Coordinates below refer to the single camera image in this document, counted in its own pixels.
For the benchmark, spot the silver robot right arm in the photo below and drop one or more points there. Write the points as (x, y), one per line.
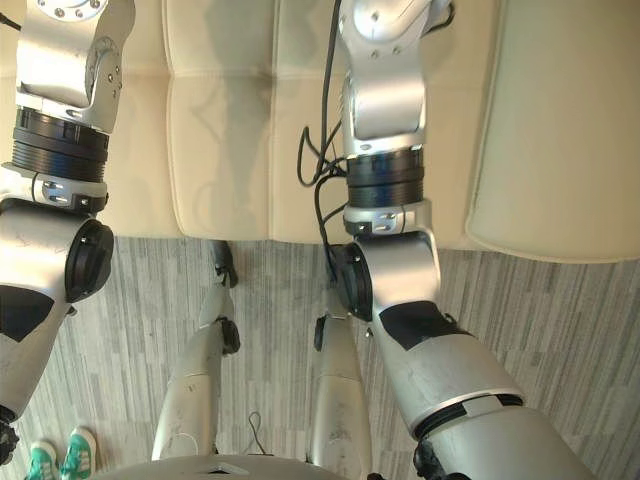
(400, 280)

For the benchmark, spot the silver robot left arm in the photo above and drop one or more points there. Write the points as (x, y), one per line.
(50, 60)

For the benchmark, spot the silver robot right leg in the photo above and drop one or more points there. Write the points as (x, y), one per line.
(337, 390)

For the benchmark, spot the silver robot leg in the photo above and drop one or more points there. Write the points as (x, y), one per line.
(337, 390)
(192, 370)

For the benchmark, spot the cream leather sofa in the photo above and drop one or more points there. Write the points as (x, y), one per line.
(220, 125)

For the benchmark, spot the silver robot left leg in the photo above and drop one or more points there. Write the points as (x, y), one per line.
(192, 370)

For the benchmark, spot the silver robot torso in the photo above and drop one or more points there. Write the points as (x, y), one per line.
(225, 470)

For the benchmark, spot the cream leather cushion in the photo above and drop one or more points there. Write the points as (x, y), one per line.
(560, 140)

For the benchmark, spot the person's green sneaker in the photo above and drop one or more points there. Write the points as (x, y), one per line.
(79, 452)
(42, 462)

